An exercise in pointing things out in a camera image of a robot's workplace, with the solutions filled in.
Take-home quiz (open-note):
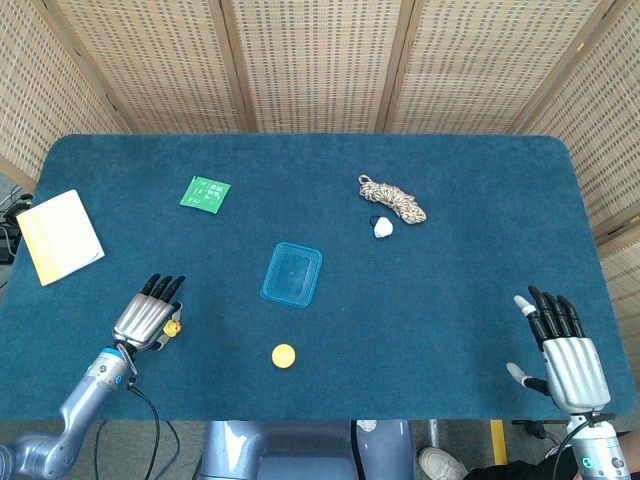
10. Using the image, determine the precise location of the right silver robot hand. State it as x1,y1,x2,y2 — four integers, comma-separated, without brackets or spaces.
506,285,613,414

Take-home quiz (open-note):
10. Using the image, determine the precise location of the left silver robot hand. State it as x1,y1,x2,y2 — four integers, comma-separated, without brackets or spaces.
112,273,186,353

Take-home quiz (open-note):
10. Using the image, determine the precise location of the yellow round disc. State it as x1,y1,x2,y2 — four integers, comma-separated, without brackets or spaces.
271,343,297,370

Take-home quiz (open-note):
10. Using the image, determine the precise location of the white yellow booklet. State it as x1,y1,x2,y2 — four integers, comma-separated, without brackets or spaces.
15,188,106,288

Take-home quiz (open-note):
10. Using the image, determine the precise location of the green sachet packet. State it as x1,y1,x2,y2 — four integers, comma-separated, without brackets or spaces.
179,175,232,215

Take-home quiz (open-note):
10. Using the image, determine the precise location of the blue transparent plastic lid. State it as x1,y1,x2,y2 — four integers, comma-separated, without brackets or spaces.
259,241,324,309

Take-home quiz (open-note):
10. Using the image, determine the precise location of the white shoe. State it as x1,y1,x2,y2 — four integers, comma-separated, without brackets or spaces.
417,446,469,480

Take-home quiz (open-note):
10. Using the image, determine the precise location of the blue carpet table cover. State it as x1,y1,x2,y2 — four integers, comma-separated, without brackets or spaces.
0,132,637,424

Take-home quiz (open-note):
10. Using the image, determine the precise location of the silver blue robot torso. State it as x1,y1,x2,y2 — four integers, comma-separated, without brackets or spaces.
193,419,415,480

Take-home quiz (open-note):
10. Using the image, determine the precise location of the small white pouch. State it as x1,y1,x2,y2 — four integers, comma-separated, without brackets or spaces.
369,215,395,239

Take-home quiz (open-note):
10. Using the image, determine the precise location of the woven rattan folding screen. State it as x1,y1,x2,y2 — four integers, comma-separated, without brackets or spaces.
0,0,640,351

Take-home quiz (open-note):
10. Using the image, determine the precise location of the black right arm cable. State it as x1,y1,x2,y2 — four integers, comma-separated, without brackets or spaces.
542,412,617,480

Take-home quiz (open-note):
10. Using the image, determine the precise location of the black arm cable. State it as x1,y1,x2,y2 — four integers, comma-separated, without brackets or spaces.
92,342,182,480
542,412,617,480

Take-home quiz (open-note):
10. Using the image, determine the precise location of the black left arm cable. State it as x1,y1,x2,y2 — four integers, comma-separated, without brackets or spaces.
92,342,182,480

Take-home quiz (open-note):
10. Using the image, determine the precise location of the bundled beige patterned rope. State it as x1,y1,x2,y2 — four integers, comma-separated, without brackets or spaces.
357,173,428,226

